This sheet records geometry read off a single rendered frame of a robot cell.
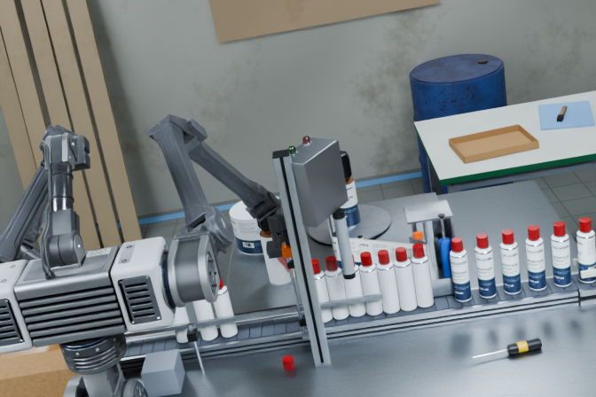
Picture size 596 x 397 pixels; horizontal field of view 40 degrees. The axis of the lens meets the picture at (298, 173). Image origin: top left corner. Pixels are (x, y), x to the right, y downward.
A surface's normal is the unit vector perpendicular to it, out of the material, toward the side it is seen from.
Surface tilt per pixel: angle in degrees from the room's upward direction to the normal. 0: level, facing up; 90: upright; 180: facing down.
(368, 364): 0
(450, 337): 0
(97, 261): 0
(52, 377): 90
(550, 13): 90
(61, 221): 44
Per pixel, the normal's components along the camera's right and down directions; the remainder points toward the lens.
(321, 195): 0.81, 0.09
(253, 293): -0.18, -0.91
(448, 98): -0.36, 0.42
